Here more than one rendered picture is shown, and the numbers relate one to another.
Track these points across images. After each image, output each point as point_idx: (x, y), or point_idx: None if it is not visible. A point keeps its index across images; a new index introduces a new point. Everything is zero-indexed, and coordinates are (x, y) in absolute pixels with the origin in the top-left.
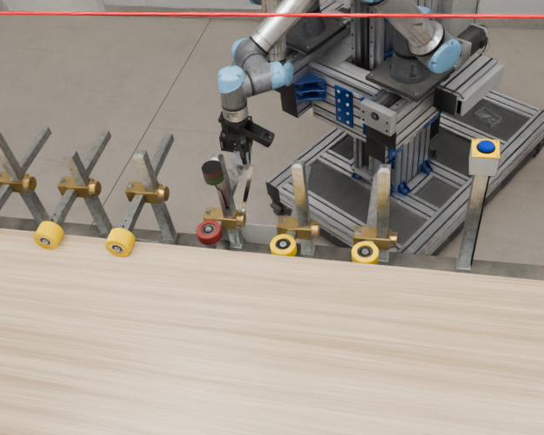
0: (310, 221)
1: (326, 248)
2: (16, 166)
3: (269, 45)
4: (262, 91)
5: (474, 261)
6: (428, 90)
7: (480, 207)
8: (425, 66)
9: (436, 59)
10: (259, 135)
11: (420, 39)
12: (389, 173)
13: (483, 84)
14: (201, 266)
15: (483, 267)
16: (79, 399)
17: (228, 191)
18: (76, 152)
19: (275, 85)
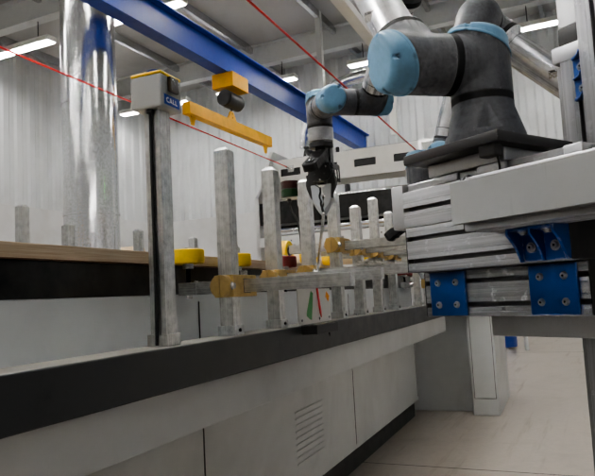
0: (275, 268)
1: (277, 329)
2: (374, 232)
3: (365, 80)
4: (315, 110)
5: (165, 347)
6: (426, 152)
7: (146, 183)
8: (457, 120)
9: (367, 62)
10: (307, 159)
11: (373, 36)
12: (213, 151)
13: (514, 170)
14: None
15: (146, 348)
16: None
17: (301, 226)
18: (356, 208)
19: (317, 103)
